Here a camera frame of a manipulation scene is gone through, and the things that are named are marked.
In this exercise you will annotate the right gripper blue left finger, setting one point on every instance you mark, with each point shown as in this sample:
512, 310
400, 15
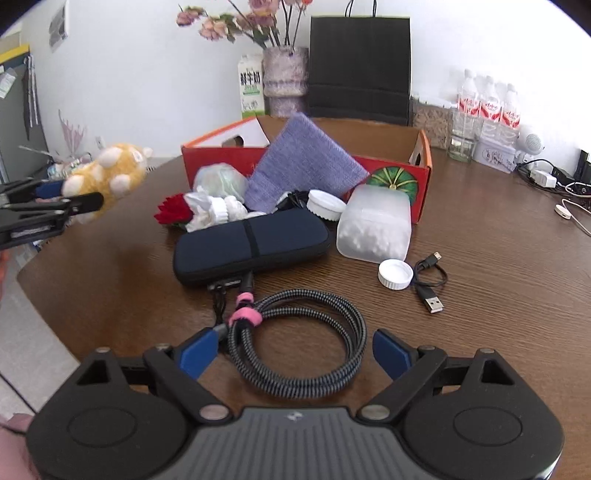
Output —
194, 355

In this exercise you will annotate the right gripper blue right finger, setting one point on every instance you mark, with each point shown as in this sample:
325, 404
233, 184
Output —
395, 356

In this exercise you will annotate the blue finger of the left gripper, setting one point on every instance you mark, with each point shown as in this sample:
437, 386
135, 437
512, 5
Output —
83, 204
49, 189

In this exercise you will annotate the yellow plush toy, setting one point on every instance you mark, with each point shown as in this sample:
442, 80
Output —
116, 172

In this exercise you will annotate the white bottle cap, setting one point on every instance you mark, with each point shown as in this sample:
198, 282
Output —
395, 274

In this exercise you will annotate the red fabric rose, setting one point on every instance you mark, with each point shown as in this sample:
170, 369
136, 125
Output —
173, 210

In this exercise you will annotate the navy zip case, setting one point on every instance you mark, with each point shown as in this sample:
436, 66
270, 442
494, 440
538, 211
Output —
260, 243

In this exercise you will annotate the translucent cotton swab box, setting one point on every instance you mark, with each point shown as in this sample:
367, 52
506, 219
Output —
376, 225

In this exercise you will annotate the clear green pack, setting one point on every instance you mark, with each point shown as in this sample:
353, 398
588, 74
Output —
220, 180

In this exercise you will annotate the person's left hand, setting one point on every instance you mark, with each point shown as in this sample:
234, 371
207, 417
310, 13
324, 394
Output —
15, 461

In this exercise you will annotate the red cardboard box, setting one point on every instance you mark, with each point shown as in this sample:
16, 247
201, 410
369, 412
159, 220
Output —
396, 157

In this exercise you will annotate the white milk carton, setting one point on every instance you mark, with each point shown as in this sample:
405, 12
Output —
250, 83

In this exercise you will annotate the purple cloth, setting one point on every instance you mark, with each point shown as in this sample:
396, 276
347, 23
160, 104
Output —
301, 158

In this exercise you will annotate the white tin box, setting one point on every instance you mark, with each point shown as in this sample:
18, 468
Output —
494, 155

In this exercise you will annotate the empty glass cup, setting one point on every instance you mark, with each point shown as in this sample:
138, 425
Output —
462, 139

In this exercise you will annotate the white power adapter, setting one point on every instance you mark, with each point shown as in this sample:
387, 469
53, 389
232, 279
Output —
543, 179

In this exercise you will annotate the purple ceramic vase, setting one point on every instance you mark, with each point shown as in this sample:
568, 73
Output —
285, 80

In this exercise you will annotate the clear jar of seeds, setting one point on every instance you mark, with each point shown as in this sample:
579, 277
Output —
434, 116

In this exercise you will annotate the dried rose bouquet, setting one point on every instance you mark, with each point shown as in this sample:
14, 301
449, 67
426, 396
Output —
265, 23

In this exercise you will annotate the left water bottle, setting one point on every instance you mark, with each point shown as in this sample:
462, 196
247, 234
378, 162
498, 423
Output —
468, 106

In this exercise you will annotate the water bottle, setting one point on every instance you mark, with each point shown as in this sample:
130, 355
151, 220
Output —
468, 106
490, 109
510, 118

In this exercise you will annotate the white round speaker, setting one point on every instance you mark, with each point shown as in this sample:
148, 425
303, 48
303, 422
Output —
528, 144

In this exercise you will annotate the middle water bottle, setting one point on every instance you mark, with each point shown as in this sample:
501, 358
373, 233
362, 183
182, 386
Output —
490, 109

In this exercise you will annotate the black upright device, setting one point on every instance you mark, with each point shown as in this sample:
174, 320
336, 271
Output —
583, 170

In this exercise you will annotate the right water bottle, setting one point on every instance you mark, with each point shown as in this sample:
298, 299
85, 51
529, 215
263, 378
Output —
510, 118

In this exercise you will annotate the black paper bag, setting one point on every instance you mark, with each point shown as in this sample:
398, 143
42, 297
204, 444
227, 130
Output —
360, 68

